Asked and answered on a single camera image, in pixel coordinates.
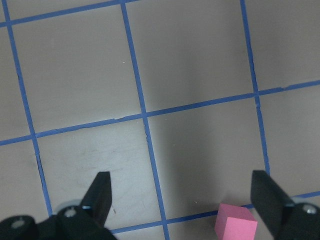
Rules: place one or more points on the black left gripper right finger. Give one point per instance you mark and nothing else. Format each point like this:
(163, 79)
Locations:
(272, 204)

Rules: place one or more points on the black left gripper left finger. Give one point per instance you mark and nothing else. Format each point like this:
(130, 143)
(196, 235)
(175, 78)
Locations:
(97, 200)

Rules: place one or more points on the pink foam cube near base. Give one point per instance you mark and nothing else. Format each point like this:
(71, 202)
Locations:
(235, 223)

